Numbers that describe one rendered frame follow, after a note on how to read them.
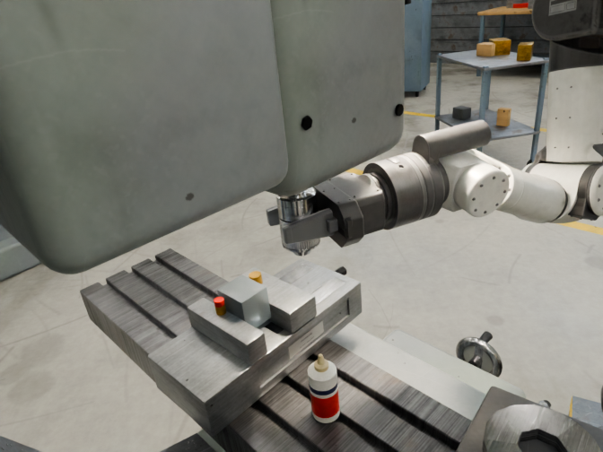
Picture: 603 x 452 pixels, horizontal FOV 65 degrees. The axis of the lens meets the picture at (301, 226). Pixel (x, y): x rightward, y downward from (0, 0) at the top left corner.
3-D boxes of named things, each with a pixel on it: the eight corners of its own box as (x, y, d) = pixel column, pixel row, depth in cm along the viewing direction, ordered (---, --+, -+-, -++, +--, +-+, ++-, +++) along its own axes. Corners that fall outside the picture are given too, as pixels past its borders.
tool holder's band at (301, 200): (325, 197, 55) (324, 189, 55) (292, 212, 53) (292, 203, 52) (299, 187, 58) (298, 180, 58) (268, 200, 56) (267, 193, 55)
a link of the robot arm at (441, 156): (384, 202, 67) (450, 182, 71) (431, 241, 59) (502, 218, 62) (388, 126, 61) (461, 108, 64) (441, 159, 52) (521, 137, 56)
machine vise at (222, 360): (303, 286, 98) (299, 239, 93) (362, 312, 88) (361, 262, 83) (156, 388, 76) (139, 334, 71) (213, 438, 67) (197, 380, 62)
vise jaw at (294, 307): (257, 284, 87) (253, 266, 86) (318, 315, 78) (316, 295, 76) (231, 300, 84) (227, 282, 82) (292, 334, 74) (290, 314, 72)
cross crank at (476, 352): (463, 356, 125) (466, 320, 120) (508, 378, 117) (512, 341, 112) (431, 392, 116) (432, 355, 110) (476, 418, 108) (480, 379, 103)
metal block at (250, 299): (247, 304, 80) (241, 273, 77) (271, 317, 76) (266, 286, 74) (222, 319, 77) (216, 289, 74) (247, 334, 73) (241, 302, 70)
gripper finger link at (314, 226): (280, 221, 53) (330, 207, 55) (284, 246, 55) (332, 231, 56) (285, 227, 52) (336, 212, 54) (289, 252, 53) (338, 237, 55)
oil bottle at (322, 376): (325, 397, 71) (319, 340, 66) (345, 411, 69) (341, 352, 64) (306, 413, 69) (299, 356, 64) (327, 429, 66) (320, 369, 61)
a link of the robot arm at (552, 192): (471, 209, 73) (542, 228, 83) (533, 217, 64) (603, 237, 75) (485, 142, 73) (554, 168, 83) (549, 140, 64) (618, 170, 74)
